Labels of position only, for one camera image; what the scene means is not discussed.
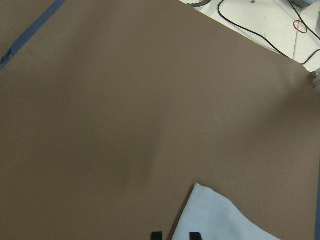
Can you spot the blue tape line lengthwise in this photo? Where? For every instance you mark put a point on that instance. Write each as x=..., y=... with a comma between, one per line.
x=30, y=32

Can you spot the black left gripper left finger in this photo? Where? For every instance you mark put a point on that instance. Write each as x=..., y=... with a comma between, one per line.
x=156, y=235

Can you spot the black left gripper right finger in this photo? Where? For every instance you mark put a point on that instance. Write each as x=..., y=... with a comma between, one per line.
x=195, y=236

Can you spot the red rubber band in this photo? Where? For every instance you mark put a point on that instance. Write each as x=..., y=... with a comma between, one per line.
x=300, y=27

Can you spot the light blue t-shirt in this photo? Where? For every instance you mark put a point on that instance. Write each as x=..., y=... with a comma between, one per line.
x=259, y=212

